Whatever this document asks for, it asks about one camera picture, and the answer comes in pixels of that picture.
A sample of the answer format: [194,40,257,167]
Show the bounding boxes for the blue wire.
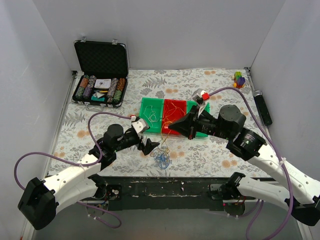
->
[151,147,172,170]

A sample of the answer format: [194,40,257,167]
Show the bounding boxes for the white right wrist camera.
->
[192,88,210,118]

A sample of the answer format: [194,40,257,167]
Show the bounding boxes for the black cylindrical flashlight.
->
[253,90,273,126]

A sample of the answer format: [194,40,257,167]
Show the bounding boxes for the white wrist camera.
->
[131,117,150,135]
[192,88,210,118]

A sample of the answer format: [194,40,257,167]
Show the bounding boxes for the colourful toy block train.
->
[231,71,246,89]

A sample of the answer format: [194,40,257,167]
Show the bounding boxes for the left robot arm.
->
[18,120,159,230]

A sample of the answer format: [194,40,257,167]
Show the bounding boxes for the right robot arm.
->
[168,105,320,226]

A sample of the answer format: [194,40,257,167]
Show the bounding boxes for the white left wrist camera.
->
[131,117,150,135]

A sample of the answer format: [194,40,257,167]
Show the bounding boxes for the right green plastic bin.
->
[184,99,211,138]

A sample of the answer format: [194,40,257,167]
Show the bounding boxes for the black table front rail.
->
[77,176,248,212]

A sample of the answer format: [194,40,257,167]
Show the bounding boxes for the black poker chip case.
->
[72,39,129,108]

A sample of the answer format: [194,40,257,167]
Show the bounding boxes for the red plastic bin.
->
[161,99,187,135]

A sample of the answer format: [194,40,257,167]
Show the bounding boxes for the left green plastic bin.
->
[139,97,164,134]

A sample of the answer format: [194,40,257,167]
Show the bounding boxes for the green plastic bin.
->
[139,97,164,134]
[184,99,211,138]

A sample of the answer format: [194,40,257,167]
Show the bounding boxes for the yellow wire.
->
[158,101,187,157]

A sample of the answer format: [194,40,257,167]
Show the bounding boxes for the playing card deck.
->
[94,78,112,89]

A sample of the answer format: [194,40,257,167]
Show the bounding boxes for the floral patterned table mat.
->
[47,68,267,178]

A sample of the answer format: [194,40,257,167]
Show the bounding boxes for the white wire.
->
[143,103,161,125]

